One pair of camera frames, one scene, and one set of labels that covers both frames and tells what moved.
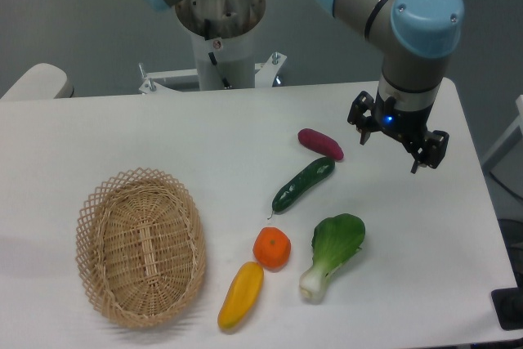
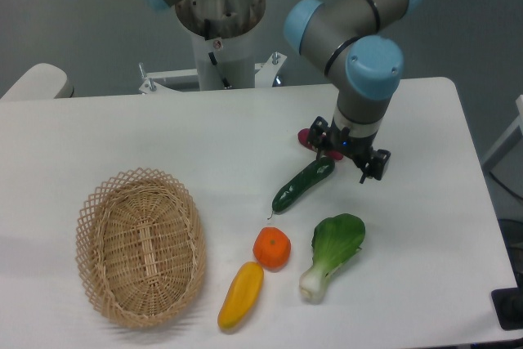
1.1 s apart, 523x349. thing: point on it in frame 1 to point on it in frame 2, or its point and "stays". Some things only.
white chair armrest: (40, 82) stays
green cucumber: (301, 183) stays
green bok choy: (335, 239) stays
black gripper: (410, 127) to (358, 149)
